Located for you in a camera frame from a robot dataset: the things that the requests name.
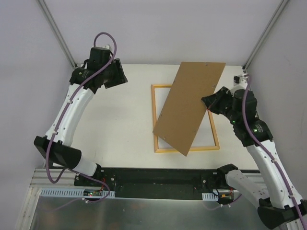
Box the printed street photo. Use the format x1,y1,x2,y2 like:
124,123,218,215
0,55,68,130
155,88,215,150

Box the brown cardboard backing board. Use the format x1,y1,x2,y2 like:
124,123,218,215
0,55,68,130
153,62,225,156

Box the yellow photo frame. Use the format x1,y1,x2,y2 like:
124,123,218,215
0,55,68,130
151,83,220,154

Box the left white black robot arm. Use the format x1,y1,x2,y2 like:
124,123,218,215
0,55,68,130
34,45,128,186

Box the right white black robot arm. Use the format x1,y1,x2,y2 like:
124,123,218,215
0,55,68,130
201,74,307,230

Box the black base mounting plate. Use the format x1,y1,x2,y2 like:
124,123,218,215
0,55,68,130
74,168,230,200

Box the shiny metal sheet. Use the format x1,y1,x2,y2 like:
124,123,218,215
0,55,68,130
30,196,266,230

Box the right white slotted cable duct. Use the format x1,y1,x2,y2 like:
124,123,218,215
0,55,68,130
201,193,219,202

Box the white slotted cable duct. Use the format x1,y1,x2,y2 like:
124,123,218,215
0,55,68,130
201,193,219,202
40,188,116,198

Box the left aluminium corner post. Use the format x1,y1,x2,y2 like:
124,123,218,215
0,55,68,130
36,0,77,69

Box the aluminium corner post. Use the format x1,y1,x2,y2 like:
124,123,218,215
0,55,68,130
242,0,291,73
36,0,77,69

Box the right aluminium corner post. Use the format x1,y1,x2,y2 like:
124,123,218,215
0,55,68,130
242,0,291,73

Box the aluminium front rail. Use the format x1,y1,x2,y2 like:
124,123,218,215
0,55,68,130
30,168,290,193

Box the left white slotted cable duct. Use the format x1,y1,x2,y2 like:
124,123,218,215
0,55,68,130
40,188,116,198

